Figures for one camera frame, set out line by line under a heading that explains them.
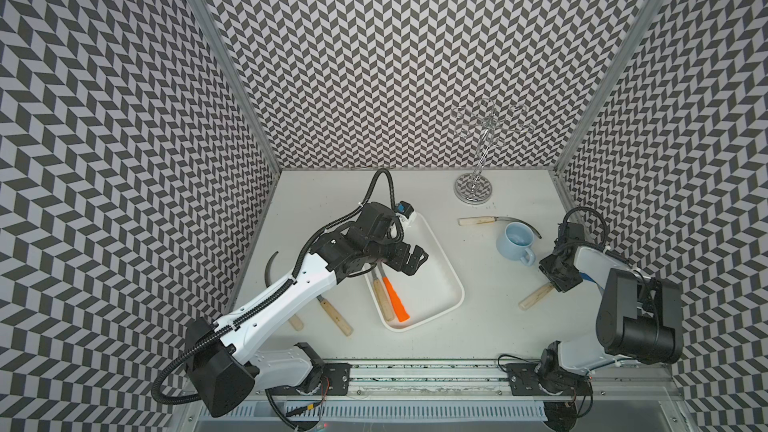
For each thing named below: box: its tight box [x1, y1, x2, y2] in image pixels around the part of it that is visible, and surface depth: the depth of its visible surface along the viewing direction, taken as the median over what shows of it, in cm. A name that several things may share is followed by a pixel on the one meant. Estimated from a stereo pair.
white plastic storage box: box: [364, 213, 465, 333], surface depth 90 cm
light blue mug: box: [496, 222, 536, 267], surface depth 93 cm
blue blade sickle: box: [518, 283, 555, 310], surface depth 86 cm
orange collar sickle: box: [377, 262, 410, 322], surface depth 86 cm
